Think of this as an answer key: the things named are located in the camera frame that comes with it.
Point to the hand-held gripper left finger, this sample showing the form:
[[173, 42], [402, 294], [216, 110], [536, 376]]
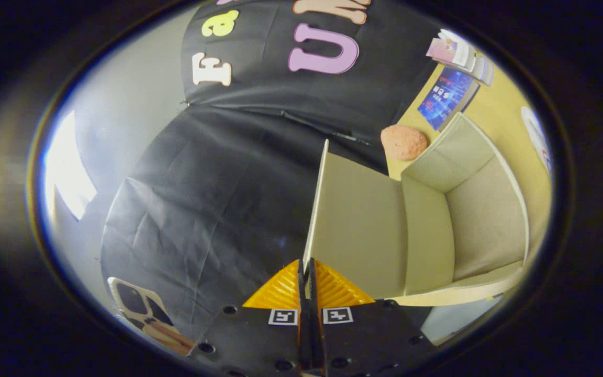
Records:
[[259, 340]]

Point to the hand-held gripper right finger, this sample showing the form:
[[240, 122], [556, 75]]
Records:
[[369, 340]]

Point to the beige fabric storage box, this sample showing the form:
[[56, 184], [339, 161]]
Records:
[[364, 225]]

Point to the white canvas shoe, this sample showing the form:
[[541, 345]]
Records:
[[537, 139]]

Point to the black backdrop cloth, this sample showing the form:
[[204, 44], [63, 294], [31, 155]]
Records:
[[218, 183]]

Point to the orange rough sponge ball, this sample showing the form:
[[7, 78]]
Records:
[[403, 142]]

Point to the blue cover book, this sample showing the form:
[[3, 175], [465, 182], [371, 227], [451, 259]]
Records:
[[445, 97]]

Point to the grey-blue cover book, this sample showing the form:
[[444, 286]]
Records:
[[486, 68]]

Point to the pink cover book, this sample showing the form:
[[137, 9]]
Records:
[[445, 51]]

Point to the white cover book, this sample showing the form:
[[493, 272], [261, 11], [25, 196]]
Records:
[[469, 56]]

